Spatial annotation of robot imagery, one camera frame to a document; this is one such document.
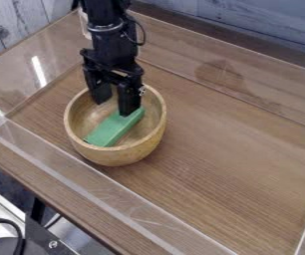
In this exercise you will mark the clear acrylic tray wall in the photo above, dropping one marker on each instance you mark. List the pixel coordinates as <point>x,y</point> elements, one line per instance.
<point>221,189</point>

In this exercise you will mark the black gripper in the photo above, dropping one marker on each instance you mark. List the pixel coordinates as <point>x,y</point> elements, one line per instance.
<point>110,63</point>

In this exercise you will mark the black metal bracket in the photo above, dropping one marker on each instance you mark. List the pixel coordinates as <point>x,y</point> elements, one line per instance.
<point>42,242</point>

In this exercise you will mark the brown wooden bowl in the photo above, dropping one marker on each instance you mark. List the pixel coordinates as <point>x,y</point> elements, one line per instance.
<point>85,114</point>

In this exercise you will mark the black table leg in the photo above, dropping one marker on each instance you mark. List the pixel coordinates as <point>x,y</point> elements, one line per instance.
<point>38,210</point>

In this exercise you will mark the clear acrylic corner bracket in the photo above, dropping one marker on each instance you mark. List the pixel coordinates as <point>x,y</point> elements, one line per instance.
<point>83,16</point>

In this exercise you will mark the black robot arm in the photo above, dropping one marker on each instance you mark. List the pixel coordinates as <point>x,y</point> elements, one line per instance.
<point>109,11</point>

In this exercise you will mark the green rectangular block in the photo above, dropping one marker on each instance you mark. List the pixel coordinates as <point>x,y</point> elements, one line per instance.
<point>113,128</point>

